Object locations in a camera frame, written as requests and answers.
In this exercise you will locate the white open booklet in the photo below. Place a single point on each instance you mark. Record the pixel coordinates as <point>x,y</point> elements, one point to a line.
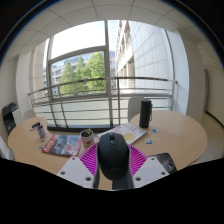
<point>128,133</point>

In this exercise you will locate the small yellow sticker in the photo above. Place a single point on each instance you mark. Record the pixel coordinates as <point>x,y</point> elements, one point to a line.
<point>155,137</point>

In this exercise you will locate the red cover magazine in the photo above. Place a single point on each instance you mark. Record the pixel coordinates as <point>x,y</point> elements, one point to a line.
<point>61,145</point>

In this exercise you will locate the black cylindrical bottle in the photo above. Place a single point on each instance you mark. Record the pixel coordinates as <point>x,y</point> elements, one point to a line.
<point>145,113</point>

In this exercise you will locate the black and white printer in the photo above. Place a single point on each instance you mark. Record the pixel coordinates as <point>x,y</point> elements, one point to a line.
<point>9,116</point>

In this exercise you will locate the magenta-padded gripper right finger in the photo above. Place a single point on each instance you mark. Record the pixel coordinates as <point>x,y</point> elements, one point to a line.
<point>150,171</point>

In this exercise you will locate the small blue sticker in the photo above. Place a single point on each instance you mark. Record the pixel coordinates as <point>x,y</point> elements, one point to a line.
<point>154,130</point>
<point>148,141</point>

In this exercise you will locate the white mug with plant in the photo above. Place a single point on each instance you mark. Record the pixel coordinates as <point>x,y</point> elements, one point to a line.
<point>87,138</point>

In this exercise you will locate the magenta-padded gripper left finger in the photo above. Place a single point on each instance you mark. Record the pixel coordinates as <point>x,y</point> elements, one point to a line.
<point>75,171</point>

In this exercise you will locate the grey metal railing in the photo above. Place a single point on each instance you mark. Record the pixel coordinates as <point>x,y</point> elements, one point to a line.
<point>100,80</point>

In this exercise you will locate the black computer mouse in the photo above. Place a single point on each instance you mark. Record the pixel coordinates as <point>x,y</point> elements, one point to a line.
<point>113,156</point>

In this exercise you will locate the small blue black object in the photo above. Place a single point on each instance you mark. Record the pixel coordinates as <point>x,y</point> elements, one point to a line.
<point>35,125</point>

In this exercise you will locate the black printed mouse pad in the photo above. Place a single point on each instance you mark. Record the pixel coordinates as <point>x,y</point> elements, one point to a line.
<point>165,161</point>

